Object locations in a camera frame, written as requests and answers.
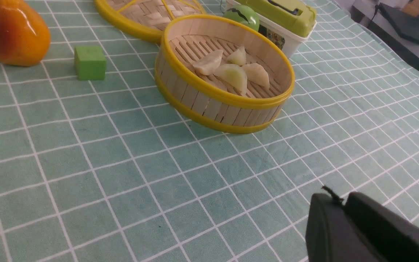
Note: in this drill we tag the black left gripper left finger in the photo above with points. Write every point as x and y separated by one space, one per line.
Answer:
331 236

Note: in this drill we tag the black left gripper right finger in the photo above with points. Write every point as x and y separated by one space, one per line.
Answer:
394 238

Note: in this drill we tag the pale dumpling bottom edge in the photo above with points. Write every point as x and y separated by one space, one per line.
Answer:
238 57

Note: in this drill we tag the pale dumpling front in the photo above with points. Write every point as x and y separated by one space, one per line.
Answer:
207 65

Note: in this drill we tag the bamboo steamer tray yellow rim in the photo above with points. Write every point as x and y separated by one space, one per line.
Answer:
206 99

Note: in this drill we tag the woven bamboo steamer lid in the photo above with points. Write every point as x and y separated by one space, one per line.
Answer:
145 19

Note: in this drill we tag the grey side desk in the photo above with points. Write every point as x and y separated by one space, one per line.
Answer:
362 11

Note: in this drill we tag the black laptop on desk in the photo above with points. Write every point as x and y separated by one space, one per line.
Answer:
406 26

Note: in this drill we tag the green lidded white box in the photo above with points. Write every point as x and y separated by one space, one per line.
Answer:
287 23

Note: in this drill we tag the green toy apple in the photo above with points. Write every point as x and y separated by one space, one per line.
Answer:
244 15

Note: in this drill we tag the green checkered tablecloth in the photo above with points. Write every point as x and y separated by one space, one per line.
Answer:
108 171

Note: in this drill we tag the green cube block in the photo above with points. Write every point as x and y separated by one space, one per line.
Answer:
90 63

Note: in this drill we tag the orange toy pear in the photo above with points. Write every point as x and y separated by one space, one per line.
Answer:
24 36

